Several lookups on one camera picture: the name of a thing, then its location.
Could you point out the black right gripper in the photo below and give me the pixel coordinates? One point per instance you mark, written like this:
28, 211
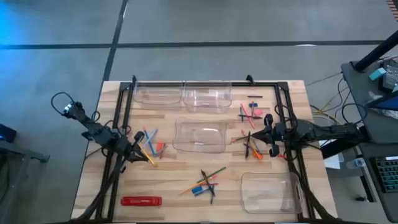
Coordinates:
284, 133

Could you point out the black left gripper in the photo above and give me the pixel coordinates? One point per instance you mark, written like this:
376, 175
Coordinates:
124, 146

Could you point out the yellow pencil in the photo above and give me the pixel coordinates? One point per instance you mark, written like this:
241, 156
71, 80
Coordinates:
150, 159

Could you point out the dark pencil pink eraser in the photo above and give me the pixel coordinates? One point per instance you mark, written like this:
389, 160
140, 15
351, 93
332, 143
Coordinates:
256, 146

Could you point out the blue pencil pink eraser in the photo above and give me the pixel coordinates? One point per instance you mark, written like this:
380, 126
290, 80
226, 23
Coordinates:
150, 143

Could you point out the orange pencil pink eraser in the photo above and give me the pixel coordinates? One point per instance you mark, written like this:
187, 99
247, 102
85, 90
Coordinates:
258, 155
189, 189

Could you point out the red eraser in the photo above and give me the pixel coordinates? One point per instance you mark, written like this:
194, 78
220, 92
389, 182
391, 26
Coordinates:
159, 146

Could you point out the pale lilac pen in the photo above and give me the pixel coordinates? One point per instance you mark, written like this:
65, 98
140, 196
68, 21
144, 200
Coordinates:
153, 135

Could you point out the green crayon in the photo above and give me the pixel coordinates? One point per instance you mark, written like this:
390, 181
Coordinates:
212, 200
241, 110

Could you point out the dark purple crayon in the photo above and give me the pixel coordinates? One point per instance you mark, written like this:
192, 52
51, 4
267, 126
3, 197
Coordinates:
255, 96

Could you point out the clear plastic bin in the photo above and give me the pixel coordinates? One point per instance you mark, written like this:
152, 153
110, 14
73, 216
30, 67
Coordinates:
270, 193
158, 95
200, 135
206, 96

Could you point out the green pencil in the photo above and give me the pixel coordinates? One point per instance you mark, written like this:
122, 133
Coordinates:
217, 172

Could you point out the blue crayon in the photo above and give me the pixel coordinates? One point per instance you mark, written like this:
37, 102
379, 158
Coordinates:
206, 191

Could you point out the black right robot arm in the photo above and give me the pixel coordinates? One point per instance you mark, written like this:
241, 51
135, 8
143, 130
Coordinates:
326, 132

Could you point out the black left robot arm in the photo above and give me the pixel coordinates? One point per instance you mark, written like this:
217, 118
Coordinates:
93, 129

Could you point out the small red clip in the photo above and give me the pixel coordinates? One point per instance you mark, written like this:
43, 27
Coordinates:
281, 155

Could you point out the red rectangular case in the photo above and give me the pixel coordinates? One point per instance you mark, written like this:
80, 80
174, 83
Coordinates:
141, 201

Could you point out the white paper sheet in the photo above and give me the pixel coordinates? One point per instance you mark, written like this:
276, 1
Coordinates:
333, 161

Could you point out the clear water bottle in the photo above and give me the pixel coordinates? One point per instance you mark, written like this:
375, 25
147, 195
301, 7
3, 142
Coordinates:
357, 163

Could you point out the dark grey workstation desk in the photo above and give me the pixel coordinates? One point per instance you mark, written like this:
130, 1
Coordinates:
354, 81

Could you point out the monitor with blue screen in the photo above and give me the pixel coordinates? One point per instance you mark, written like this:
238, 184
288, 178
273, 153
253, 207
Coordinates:
385, 104

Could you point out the keyboard with green keys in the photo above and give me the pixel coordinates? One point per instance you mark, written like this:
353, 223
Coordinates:
387, 174

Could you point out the teal box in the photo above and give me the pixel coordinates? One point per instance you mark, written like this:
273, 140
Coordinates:
377, 74

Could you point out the black device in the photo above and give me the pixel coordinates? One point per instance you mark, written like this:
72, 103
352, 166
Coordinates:
7, 133

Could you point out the black electronic box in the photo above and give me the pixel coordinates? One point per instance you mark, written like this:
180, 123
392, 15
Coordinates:
390, 77

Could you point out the red striped mat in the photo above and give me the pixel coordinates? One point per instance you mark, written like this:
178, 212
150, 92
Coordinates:
394, 7

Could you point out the black metal table frame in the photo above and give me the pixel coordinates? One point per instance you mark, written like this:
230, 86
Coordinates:
264, 84

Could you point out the black post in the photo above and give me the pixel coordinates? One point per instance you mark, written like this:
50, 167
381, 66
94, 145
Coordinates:
376, 51

